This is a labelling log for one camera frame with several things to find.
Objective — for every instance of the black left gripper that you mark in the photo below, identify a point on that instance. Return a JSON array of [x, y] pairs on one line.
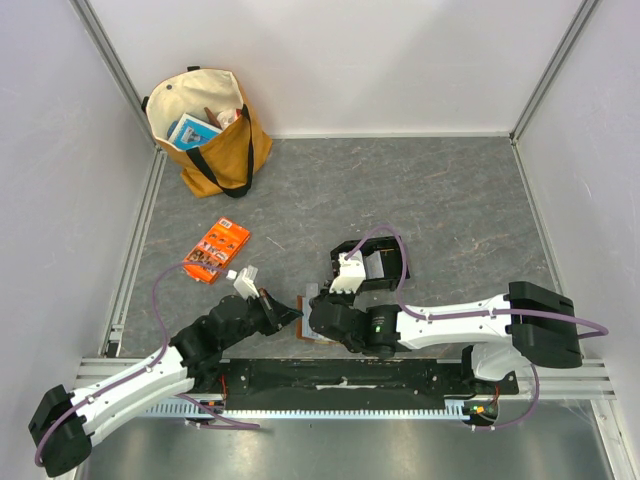
[[276, 313]]

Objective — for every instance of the aluminium frame rail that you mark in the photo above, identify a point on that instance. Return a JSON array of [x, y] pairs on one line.
[[116, 319]]

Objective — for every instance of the black card box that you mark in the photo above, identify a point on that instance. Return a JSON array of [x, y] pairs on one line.
[[390, 251]]

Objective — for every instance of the mustard yellow tote bag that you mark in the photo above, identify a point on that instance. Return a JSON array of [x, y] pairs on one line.
[[227, 163]]

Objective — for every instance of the white item in bag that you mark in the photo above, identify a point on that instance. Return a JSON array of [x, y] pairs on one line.
[[228, 117]]

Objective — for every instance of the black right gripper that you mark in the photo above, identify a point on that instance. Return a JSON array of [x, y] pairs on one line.
[[316, 314]]

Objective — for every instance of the tan leather card holder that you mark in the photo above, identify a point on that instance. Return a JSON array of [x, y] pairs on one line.
[[303, 330]]

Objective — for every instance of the brown item in bag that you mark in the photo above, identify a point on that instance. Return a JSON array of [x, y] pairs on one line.
[[212, 119]]

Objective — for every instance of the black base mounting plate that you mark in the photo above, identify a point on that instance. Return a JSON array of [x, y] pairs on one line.
[[252, 376]]

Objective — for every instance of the stack of white cards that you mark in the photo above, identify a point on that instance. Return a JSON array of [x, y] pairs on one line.
[[361, 267]]

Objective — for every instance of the white slotted cable duct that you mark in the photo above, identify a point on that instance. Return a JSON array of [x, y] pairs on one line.
[[174, 408]]

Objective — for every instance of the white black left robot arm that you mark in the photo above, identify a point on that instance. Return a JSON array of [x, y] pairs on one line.
[[66, 425]]

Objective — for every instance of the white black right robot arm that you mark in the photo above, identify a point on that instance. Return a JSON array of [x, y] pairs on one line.
[[528, 325]]

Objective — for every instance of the blue book in bag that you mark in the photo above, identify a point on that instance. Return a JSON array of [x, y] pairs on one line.
[[190, 132]]

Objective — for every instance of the orange product box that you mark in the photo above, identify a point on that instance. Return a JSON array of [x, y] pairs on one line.
[[215, 251]]

